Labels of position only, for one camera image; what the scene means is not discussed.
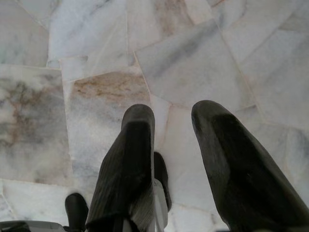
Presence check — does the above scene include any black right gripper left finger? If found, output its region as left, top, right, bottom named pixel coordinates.
left=85, top=103, right=156, bottom=232

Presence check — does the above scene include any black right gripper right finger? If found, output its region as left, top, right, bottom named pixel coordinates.
left=191, top=100, right=309, bottom=232

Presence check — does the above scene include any white-grey robot right leg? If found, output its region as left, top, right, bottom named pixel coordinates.
left=153, top=180, right=169, bottom=232

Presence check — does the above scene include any black robot left foot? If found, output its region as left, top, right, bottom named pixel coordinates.
left=64, top=192, right=89, bottom=230

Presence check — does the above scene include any grey robot body part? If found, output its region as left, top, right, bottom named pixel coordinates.
left=0, top=220, right=64, bottom=232

